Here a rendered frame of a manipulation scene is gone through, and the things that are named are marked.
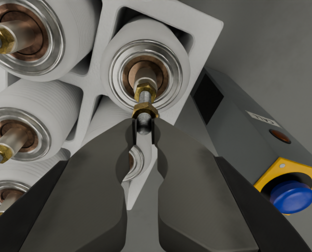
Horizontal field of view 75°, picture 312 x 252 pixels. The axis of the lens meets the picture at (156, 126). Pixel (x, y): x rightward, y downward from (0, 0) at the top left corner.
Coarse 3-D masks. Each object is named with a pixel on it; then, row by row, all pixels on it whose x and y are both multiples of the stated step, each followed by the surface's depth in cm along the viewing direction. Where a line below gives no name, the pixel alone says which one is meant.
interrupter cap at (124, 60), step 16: (128, 48) 19; (144, 48) 19; (160, 48) 19; (112, 64) 20; (128, 64) 20; (144, 64) 20; (160, 64) 20; (176, 64) 20; (112, 80) 20; (128, 80) 21; (160, 80) 21; (176, 80) 21; (128, 96) 21; (160, 96) 22
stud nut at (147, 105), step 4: (136, 104) 14; (140, 104) 14; (144, 104) 14; (148, 104) 14; (136, 108) 13; (140, 108) 13; (144, 108) 13; (148, 108) 13; (152, 108) 14; (132, 112) 14; (136, 112) 14; (140, 112) 14; (148, 112) 14; (152, 112) 14; (156, 112) 14; (132, 116) 14; (136, 116) 14; (152, 116) 14; (156, 116) 14
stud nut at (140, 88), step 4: (140, 84) 17; (144, 84) 17; (148, 84) 17; (136, 88) 17; (140, 88) 17; (144, 88) 17; (148, 88) 17; (152, 88) 17; (136, 92) 17; (152, 92) 17; (136, 96) 17; (152, 96) 17; (136, 100) 17; (152, 100) 17
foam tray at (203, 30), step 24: (120, 0) 23; (144, 0) 23; (168, 0) 23; (120, 24) 33; (168, 24) 34; (192, 24) 25; (216, 24) 25; (96, 48) 26; (192, 48) 26; (0, 72) 27; (72, 72) 27; (96, 72) 27; (192, 72) 28; (96, 96) 29; (168, 120) 32; (72, 144) 34
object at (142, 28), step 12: (132, 24) 21; (144, 24) 20; (156, 24) 22; (120, 36) 19; (132, 36) 19; (144, 36) 19; (156, 36) 19; (168, 36) 19; (108, 48) 19; (180, 48) 20; (108, 60) 20; (180, 60) 20; (108, 84) 21; (180, 96) 22; (168, 108) 24
